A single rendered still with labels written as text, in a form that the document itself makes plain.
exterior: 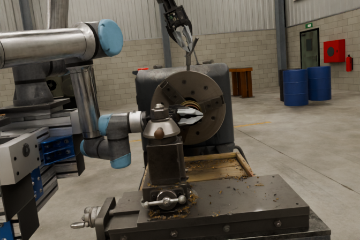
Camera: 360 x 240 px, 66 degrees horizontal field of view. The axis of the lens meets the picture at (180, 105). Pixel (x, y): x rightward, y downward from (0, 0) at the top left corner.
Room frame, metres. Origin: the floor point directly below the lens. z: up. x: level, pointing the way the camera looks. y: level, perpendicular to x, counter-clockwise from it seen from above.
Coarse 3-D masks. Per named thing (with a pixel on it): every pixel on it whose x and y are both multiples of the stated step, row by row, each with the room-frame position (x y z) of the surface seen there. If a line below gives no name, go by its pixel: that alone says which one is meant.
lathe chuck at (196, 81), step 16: (176, 80) 1.15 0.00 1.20; (192, 80) 1.15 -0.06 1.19; (208, 80) 1.15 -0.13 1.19; (160, 96) 1.15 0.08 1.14; (192, 96) 1.15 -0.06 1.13; (208, 96) 1.15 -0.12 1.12; (208, 112) 1.15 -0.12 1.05; (224, 112) 1.15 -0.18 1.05; (192, 128) 1.15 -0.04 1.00; (208, 128) 1.15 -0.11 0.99; (192, 144) 1.15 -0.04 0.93
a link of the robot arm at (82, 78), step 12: (72, 60) 0.98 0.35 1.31; (72, 72) 1.00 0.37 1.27; (84, 72) 1.00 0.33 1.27; (72, 84) 1.01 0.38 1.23; (84, 84) 1.00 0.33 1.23; (84, 96) 1.00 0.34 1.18; (96, 96) 1.04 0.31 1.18; (84, 108) 1.00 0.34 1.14; (96, 108) 1.02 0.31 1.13; (84, 120) 1.00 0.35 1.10; (96, 120) 1.02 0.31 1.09; (84, 132) 1.01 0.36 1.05; (96, 132) 1.01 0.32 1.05; (84, 144) 1.03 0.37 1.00; (96, 144) 1.00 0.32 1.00; (96, 156) 1.00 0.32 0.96
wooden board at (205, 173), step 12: (192, 156) 1.05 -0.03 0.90; (204, 156) 1.05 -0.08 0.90; (216, 156) 1.05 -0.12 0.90; (228, 156) 1.05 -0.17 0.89; (240, 156) 1.00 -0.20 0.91; (192, 168) 0.98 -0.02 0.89; (204, 168) 0.97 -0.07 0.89; (216, 168) 0.96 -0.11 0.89; (228, 168) 0.95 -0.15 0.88; (240, 168) 0.94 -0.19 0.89; (192, 180) 0.87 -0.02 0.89; (204, 180) 0.87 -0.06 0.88
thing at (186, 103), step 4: (184, 104) 1.03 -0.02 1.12; (188, 104) 1.03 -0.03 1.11; (192, 104) 1.03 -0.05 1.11; (196, 104) 1.04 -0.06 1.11; (192, 108) 1.00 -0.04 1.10; (196, 108) 1.00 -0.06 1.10; (200, 108) 1.06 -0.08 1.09; (180, 116) 1.01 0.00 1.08; (184, 116) 1.06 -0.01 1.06; (192, 116) 1.09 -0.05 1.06; (192, 124) 1.00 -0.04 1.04
